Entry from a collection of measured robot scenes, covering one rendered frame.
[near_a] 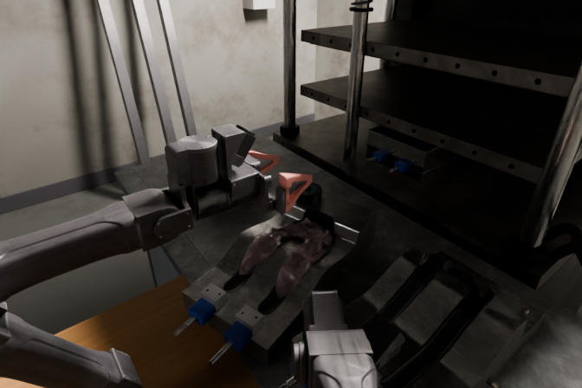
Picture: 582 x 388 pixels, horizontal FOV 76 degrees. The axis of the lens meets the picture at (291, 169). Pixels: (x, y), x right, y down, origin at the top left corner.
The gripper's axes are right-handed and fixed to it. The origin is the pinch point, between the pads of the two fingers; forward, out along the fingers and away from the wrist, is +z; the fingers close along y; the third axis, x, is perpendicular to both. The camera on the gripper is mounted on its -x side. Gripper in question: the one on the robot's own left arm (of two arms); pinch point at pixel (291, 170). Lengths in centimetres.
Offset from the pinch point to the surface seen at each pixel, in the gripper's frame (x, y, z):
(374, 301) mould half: 31.0, -12.9, 13.6
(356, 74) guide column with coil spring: 1, 50, 71
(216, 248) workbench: 40, 34, -1
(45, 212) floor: 120, 235, -37
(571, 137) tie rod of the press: 1, -24, 67
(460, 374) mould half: 31.1, -33.3, 12.9
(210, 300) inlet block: 32.3, 9.9, -14.0
